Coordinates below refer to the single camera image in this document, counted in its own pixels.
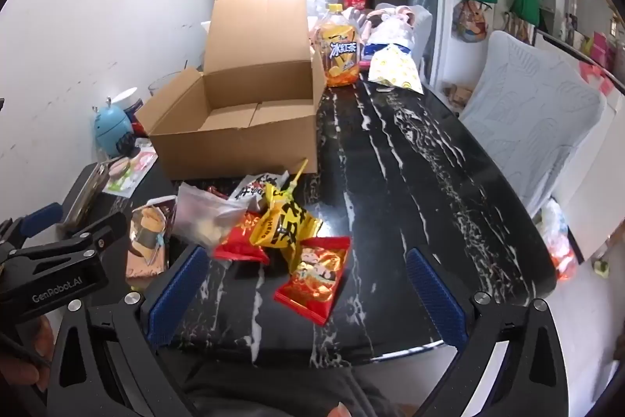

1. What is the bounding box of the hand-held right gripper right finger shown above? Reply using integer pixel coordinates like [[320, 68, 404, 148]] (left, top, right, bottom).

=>
[[405, 247, 584, 417]]

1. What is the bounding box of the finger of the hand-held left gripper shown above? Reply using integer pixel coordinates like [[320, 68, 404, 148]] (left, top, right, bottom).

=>
[[7, 212, 130, 271], [0, 202, 64, 252]]

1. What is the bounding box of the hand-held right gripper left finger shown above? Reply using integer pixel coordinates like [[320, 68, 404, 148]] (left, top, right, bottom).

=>
[[46, 246, 211, 417]]

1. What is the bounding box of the brown sushi picture packet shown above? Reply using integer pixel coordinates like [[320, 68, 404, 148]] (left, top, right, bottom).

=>
[[125, 196, 177, 278]]

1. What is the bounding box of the red snack packet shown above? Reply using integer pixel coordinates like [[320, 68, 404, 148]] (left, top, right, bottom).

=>
[[273, 236, 352, 326], [212, 211, 270, 265]]

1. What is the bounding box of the frosted plastic bag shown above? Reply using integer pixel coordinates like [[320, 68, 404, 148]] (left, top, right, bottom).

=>
[[172, 183, 250, 248]]

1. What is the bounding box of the yellow black snack packet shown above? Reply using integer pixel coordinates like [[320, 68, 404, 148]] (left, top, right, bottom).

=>
[[250, 183, 324, 274]]

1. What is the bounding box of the white black snack packet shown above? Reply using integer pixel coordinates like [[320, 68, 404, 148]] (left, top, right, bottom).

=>
[[229, 173, 291, 213]]

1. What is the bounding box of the brown cardboard box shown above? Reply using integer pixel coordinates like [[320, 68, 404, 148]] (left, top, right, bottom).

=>
[[136, 0, 327, 181]]

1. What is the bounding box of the yellow stick lollipop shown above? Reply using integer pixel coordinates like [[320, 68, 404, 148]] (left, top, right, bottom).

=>
[[273, 158, 311, 203]]

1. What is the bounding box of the person's left hand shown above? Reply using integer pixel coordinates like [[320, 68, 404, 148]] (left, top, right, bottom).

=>
[[0, 313, 55, 401]]

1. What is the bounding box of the pink green packet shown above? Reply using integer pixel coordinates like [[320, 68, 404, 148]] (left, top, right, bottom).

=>
[[102, 150, 159, 198]]

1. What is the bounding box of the black claw clip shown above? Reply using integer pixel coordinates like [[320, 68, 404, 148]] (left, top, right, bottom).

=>
[[114, 131, 147, 156]]

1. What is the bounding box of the blue round gadget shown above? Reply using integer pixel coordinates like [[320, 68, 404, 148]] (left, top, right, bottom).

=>
[[93, 97, 135, 156]]

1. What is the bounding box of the pink plastic bag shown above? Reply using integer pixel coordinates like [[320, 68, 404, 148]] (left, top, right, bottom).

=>
[[539, 199, 579, 283]]

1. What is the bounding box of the white lidded jar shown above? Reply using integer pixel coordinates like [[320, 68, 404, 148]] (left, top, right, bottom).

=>
[[112, 87, 140, 110]]

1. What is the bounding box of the clear glass cup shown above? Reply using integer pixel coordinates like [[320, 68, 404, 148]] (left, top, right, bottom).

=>
[[146, 72, 186, 99]]

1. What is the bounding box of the grey covered chair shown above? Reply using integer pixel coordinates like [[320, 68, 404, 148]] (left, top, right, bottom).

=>
[[459, 30, 606, 217]]

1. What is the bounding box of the smiley print paper bag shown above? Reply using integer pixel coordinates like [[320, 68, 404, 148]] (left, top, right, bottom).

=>
[[367, 45, 425, 95]]

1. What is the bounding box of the white plastic bag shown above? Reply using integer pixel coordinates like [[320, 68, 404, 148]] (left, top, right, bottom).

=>
[[361, 26, 416, 61]]

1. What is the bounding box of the yellow iced tea bottle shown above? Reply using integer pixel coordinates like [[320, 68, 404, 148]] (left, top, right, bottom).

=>
[[312, 3, 361, 88]]

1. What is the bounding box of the patterned fabric bag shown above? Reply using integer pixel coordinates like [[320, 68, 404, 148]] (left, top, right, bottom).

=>
[[452, 0, 489, 43]]

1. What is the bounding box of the pink gift box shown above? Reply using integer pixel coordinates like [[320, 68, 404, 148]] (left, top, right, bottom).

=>
[[591, 31, 609, 66]]

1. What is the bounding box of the clear plastic container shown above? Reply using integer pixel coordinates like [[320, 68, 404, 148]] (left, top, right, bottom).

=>
[[305, 0, 341, 41]]

